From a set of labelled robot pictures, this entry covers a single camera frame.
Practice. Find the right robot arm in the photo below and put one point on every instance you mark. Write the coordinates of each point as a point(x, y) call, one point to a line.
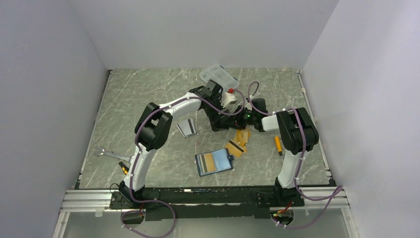
point(298, 135)

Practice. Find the loose orange card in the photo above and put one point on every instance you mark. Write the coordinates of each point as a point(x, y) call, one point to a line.
point(235, 149)

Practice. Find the silver wrench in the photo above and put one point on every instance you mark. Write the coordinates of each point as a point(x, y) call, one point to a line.
point(102, 152)

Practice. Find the black base frame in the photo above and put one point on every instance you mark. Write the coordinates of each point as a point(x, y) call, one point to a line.
point(166, 211)

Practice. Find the orange credit card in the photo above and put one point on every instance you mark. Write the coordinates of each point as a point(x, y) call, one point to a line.
point(208, 162)

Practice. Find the clear plastic organizer box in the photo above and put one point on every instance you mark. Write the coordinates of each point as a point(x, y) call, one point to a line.
point(220, 76)

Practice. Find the silver card stack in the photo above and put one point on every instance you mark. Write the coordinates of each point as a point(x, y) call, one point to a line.
point(187, 128)

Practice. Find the orange card stack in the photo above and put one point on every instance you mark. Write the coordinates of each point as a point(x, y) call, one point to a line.
point(242, 136)

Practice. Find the yellow black screwdriver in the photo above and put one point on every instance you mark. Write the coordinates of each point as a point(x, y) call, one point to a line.
point(124, 168)

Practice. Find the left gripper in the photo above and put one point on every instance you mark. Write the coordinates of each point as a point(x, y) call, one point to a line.
point(214, 117)

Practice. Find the blue leather card holder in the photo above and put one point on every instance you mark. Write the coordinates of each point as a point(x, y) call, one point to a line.
point(222, 159)

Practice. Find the aluminium rail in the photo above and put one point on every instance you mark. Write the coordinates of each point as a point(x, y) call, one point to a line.
point(107, 200)

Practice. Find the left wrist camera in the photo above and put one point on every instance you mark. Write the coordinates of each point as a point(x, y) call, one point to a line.
point(227, 98)

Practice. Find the orange handled tool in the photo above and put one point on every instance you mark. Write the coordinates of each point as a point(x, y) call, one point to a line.
point(278, 145)

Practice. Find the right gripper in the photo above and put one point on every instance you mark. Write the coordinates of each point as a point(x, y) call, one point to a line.
point(235, 120)

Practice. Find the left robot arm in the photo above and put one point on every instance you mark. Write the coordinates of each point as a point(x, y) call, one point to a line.
point(153, 127)

